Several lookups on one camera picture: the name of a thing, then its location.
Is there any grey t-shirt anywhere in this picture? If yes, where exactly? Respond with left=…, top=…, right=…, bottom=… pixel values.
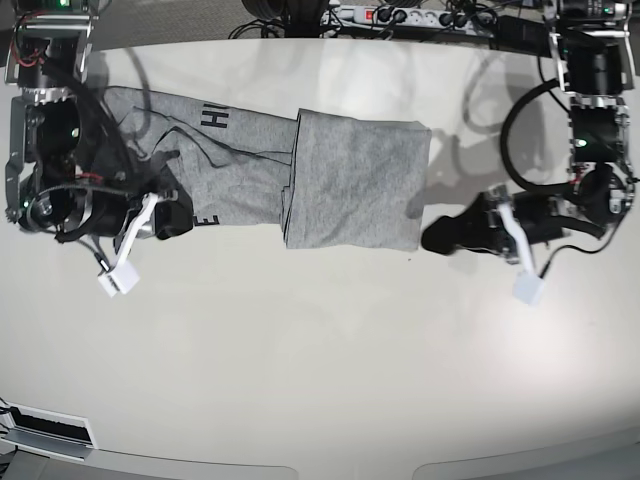
left=104, top=87, right=432, bottom=251

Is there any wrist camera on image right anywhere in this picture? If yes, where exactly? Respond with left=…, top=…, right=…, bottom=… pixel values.
left=512, top=271, right=545, bottom=306

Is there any white power strip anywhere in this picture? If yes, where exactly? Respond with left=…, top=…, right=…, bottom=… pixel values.
left=321, top=4, right=486, bottom=35

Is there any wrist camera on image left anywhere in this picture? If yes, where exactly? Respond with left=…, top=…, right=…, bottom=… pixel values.
left=97, top=261, right=140, bottom=298

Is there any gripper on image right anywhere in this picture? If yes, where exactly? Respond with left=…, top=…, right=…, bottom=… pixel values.
left=420, top=185, right=570, bottom=264

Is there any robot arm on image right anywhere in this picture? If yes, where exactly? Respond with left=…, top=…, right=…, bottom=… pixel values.
left=421, top=1, right=639, bottom=263

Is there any black power adapter box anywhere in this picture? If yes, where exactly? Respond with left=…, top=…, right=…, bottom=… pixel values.
left=494, top=15, right=551, bottom=58

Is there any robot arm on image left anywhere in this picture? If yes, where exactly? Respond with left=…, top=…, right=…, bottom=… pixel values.
left=5, top=1, right=193, bottom=260

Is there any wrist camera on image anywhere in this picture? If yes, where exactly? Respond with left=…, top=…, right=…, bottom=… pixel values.
left=97, top=261, right=140, bottom=298
left=512, top=271, right=545, bottom=306

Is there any table cable grommet box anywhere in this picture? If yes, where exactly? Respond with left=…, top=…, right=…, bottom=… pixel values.
left=1, top=401, right=98, bottom=462

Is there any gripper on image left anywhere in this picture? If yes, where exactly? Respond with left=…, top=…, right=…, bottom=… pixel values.
left=54, top=189, right=193, bottom=260

